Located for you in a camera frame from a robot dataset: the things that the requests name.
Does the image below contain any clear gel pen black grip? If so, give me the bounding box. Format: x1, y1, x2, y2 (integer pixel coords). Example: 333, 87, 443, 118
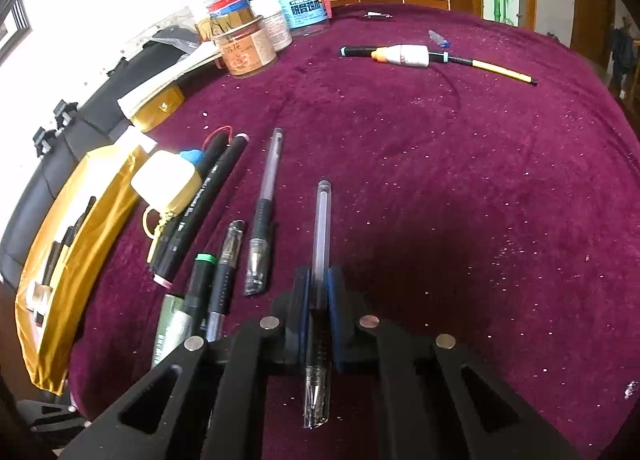
243, 128, 284, 296

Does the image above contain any black marker purple cap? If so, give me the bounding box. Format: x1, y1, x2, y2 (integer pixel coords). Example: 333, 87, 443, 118
62, 196, 96, 246

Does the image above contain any green pen box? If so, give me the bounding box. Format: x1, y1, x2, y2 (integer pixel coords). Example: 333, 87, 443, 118
152, 294, 192, 367

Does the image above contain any black marker green band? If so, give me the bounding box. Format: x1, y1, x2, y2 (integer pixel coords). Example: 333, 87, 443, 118
181, 253, 217, 336

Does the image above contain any black marker under case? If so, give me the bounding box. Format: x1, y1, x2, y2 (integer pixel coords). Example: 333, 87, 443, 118
148, 125, 232, 272

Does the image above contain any black marker pink cap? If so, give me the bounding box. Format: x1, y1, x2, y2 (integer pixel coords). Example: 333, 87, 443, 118
153, 133, 250, 289

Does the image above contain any yellow cardboard box tray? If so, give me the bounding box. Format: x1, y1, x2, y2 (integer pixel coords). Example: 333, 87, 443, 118
14, 145, 148, 395

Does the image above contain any maroon velvet tablecloth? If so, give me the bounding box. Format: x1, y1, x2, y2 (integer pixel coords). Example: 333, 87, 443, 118
67, 3, 640, 460

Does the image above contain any pale yellow earbud case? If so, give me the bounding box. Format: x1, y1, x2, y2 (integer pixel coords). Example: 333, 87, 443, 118
130, 150, 194, 212

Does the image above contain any black leather sofa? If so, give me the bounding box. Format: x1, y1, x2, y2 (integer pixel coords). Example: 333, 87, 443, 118
1, 26, 198, 291

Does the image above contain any stack of papers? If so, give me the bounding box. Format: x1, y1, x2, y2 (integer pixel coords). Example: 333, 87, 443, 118
117, 42, 221, 119

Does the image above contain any white glue bottle orange cap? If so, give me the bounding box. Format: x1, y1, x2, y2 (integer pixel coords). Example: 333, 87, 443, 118
371, 45, 430, 68

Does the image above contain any amber plastic jar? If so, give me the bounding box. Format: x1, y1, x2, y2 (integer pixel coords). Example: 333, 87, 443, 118
214, 16, 278, 78

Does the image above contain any black yellow pen on glue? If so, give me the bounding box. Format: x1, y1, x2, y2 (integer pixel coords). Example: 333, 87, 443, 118
338, 46, 538, 86

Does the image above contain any small blue clear cap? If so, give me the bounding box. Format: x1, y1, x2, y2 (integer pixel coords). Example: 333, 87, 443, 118
428, 30, 450, 48

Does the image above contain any small white bottle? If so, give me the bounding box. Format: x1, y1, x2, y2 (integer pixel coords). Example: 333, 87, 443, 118
250, 0, 293, 53

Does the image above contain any framed horse painting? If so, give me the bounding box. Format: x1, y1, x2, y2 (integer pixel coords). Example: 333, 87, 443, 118
0, 0, 32, 64

